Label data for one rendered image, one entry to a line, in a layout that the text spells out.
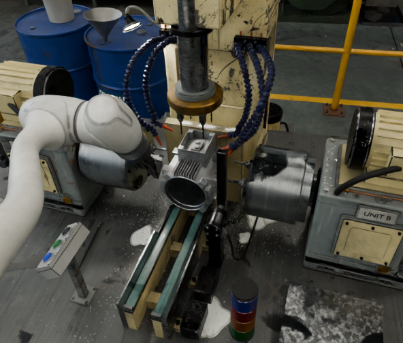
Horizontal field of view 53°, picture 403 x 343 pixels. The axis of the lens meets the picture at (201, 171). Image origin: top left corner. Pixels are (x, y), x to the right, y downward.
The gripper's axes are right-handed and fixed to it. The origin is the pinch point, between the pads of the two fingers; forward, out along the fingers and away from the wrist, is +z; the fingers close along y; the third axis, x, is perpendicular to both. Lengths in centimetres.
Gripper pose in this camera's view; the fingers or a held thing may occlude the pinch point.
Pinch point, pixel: (154, 171)
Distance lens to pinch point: 125.8
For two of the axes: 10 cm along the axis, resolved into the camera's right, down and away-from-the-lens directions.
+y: -9.5, -1.8, 2.4
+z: 1.7, 3.2, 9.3
